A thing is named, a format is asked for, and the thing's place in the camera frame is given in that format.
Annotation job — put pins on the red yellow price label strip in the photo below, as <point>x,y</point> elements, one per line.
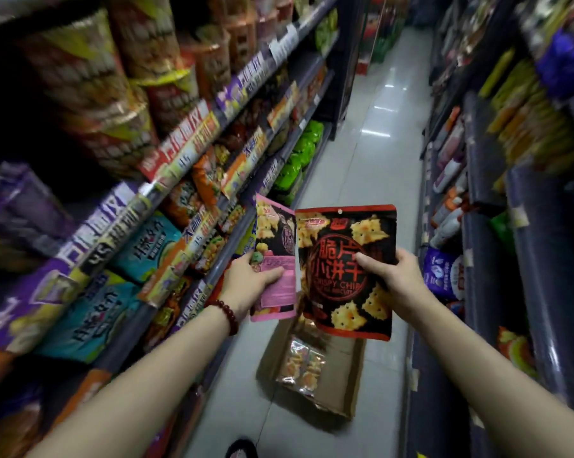
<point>186,140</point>

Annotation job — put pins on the grey store shelf unit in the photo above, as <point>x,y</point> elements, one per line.
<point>310,66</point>

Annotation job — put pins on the person's right forearm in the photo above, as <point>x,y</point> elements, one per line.
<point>496,391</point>

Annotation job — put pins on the dark blue store shelf unit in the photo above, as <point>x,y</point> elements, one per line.
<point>544,262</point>

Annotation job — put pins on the person's left hand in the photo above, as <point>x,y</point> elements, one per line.
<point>239,286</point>

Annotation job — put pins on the orange green snack packet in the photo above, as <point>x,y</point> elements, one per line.
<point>518,350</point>

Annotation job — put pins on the purple snack packets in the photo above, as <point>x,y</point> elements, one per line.
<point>19,209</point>

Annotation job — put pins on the row of green snack packets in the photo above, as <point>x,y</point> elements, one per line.
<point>296,159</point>

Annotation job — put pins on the clear wrapped cracker packs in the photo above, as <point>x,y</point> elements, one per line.
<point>300,364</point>

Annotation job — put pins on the white blue bag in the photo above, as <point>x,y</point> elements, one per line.
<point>439,274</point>

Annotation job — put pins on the person's left forearm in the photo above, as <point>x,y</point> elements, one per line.
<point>139,395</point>

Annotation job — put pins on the brown cardboard box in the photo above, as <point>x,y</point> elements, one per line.
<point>344,372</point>

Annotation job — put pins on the row of instant noodle cups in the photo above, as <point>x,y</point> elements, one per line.
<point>139,66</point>

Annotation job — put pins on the red display stand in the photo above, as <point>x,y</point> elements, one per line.
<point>370,33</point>

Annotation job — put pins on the person's right thumb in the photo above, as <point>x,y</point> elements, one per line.
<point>371,263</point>

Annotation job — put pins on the person's left thumb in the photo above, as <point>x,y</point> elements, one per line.
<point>269,278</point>

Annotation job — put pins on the blue plastic bag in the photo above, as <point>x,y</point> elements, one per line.
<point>566,66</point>

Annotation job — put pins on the stack of yellow packets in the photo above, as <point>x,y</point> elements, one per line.
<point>530,119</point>

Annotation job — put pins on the black red cracker packet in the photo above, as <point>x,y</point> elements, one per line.
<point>339,252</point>

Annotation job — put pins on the teal snack packet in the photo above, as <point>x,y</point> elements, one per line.
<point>146,245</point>
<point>89,319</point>

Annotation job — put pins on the pink snack packet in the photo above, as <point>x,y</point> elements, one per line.
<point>283,300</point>

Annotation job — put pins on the row of white orange bottles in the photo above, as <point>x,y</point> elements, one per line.
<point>449,185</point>

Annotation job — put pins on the person's right hand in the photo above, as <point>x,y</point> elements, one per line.
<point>406,286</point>

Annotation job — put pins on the person's black shoe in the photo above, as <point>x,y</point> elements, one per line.
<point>241,450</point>

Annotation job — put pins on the orange snack packets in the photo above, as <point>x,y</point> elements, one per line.
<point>201,181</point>

